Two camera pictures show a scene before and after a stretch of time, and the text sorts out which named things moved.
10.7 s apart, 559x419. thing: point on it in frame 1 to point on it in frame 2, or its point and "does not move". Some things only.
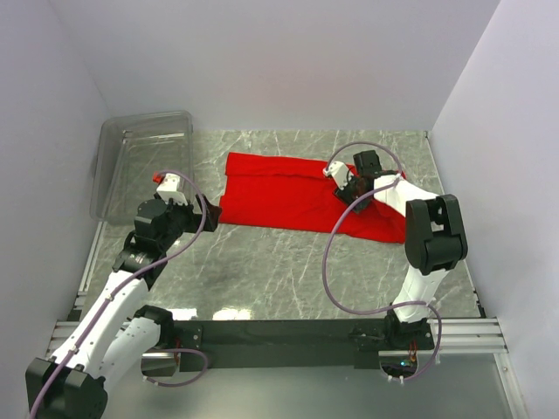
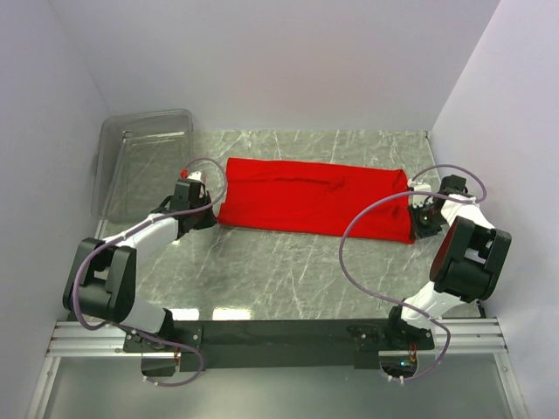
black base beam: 293,342 does not move
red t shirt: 297,195 does not move
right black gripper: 343,194 to 418,230
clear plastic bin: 127,150 does not move
